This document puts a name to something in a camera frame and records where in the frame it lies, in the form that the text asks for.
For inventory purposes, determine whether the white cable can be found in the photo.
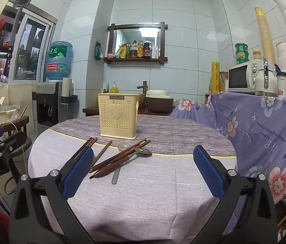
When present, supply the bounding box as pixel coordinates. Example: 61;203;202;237
6;120;30;176

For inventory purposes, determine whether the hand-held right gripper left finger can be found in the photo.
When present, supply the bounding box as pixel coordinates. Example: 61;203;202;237
9;146;103;244

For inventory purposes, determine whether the wooden chair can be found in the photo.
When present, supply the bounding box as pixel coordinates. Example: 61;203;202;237
0;115;33;158

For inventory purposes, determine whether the woven basin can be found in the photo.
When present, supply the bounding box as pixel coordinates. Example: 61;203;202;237
133;93;147;107

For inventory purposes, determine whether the cream perforated utensil holder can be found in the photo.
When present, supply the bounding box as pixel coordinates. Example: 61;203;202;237
97;93;140;140

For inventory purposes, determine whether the water dispenser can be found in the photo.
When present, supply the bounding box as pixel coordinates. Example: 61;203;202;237
32;81;73;133

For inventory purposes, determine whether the wooden faucet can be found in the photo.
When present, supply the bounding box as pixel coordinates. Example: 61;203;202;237
136;81;149;94

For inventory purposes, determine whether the stack of yellow paper cups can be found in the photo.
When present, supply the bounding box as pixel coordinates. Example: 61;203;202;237
254;6;275;65

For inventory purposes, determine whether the wooden counter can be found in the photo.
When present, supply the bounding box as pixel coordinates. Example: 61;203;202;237
83;105;174;117

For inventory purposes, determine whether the yellow roll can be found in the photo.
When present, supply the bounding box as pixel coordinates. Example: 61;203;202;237
211;61;221;94

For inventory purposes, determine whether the purple floral cloth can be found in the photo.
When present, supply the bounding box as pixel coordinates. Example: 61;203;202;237
169;91;286;209

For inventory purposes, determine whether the wooden-handled metal spoon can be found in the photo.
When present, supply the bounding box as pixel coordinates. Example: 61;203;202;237
93;148;153;179

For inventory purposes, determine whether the blue water jug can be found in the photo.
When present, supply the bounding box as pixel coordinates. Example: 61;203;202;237
46;41;73;82

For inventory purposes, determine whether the white cup tube with holder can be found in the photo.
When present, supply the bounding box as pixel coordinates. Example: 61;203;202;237
61;77;78;105

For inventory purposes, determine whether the purple striped tablecloth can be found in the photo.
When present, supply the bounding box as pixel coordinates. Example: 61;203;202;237
28;114;237;244

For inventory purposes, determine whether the cream jug with chrome handle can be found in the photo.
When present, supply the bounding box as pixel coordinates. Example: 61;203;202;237
255;59;278;97

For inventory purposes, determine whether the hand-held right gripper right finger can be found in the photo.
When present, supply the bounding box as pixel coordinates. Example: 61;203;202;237
183;145;278;244

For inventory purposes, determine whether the glass jar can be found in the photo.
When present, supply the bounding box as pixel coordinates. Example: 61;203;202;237
220;71;229;92

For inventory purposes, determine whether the brown pot with white lid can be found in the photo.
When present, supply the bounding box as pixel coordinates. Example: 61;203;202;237
146;89;173;113

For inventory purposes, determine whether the wooden framed mirror shelf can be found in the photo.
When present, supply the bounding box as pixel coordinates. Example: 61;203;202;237
104;22;169;66

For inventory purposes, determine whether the phone stand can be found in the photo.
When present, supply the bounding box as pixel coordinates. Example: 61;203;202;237
0;5;24;59

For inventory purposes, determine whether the white bottle with red label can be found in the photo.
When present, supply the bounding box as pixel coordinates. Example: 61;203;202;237
276;65;286;97

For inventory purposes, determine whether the all-metal spoon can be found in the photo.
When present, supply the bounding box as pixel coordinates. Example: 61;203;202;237
111;142;132;185

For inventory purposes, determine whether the white microwave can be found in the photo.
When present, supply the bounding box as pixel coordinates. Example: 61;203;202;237
228;60;265;93

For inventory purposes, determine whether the window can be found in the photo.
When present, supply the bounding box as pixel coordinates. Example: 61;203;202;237
13;6;57;82

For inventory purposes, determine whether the green hanging packet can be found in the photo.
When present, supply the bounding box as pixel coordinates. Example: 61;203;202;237
95;41;103;61

